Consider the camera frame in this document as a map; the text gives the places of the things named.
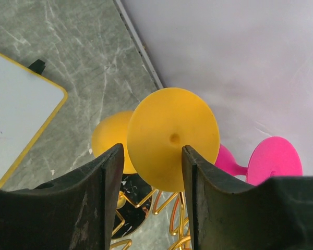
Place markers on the orange wine glass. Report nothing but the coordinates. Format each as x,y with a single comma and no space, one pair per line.
154,134

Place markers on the gold wine glass rack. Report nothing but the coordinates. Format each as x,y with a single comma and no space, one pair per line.
136,202

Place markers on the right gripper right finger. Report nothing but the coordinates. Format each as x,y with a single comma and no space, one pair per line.
227,213

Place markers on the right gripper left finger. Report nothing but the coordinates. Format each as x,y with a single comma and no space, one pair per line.
74,211

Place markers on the yellow framed tilted mirror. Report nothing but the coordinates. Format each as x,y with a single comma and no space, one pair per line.
28,103

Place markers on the pink wine glass far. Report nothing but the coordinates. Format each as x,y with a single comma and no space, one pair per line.
273,157

